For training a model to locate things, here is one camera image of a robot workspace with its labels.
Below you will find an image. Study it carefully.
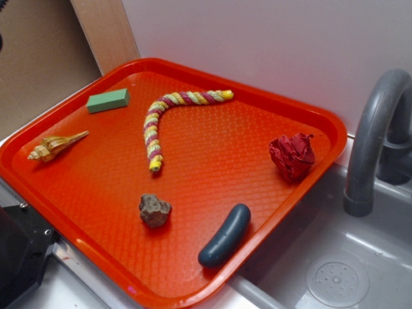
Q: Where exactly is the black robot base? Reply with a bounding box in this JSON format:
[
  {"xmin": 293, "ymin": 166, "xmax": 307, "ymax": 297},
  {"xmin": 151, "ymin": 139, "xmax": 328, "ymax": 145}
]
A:
[{"xmin": 1, "ymin": 205, "xmax": 57, "ymax": 308}]

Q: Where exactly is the orange plastic tray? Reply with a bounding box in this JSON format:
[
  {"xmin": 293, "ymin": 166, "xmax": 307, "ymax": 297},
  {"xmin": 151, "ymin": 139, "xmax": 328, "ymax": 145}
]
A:
[{"xmin": 1, "ymin": 59, "xmax": 347, "ymax": 308}]

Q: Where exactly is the brown rock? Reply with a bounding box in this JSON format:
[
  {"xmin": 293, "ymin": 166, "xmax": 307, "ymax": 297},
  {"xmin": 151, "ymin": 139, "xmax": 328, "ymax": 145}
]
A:
[{"xmin": 138, "ymin": 194, "xmax": 172, "ymax": 229}]

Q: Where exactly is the crumpled red cloth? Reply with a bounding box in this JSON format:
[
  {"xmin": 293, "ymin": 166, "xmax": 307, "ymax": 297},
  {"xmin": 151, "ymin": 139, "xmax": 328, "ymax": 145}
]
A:
[{"xmin": 268, "ymin": 133, "xmax": 315, "ymax": 182}]

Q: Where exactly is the dark grey sausage toy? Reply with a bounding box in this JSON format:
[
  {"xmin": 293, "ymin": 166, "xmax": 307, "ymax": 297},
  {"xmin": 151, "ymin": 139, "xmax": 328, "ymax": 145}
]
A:
[{"xmin": 198, "ymin": 203, "xmax": 251, "ymax": 268}]

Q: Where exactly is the green rectangular block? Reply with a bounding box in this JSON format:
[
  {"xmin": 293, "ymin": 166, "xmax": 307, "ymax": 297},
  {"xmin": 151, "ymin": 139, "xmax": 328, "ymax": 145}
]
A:
[{"xmin": 86, "ymin": 88, "xmax": 130, "ymax": 113}]

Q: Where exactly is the grey toy sink basin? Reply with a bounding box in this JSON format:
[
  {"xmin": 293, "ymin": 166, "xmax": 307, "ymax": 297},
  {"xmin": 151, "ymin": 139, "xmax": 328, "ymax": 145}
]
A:
[{"xmin": 225, "ymin": 162, "xmax": 412, "ymax": 309}]

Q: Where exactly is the tan spiral seashell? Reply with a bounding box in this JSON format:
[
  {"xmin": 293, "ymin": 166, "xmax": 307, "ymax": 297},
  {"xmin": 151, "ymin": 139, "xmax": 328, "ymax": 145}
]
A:
[{"xmin": 27, "ymin": 131, "xmax": 89, "ymax": 162}]

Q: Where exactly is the wooden board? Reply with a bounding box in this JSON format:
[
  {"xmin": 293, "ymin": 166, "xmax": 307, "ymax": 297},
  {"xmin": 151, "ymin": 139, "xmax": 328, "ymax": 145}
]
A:
[{"xmin": 71, "ymin": 0, "xmax": 140, "ymax": 75}]

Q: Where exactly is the grey toy faucet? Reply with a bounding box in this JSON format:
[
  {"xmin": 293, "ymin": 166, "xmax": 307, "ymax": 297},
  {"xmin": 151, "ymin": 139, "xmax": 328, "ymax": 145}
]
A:
[{"xmin": 344, "ymin": 69, "xmax": 411, "ymax": 217}]

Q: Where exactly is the yellow and red twisted rope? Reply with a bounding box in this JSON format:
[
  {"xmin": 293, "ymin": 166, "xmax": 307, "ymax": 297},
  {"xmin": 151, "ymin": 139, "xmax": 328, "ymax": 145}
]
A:
[{"xmin": 143, "ymin": 89, "xmax": 235, "ymax": 173}]

